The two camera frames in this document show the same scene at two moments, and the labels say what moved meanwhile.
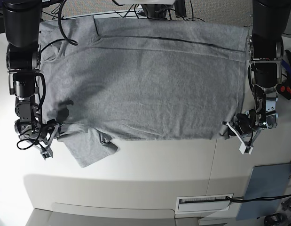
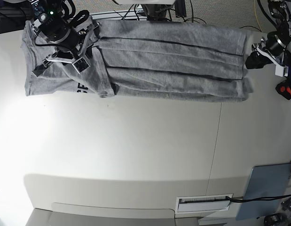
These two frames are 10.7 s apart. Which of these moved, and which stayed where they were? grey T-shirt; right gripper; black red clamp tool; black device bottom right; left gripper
Moved: right gripper; grey T-shirt; left gripper
Stayed: black device bottom right; black red clamp tool
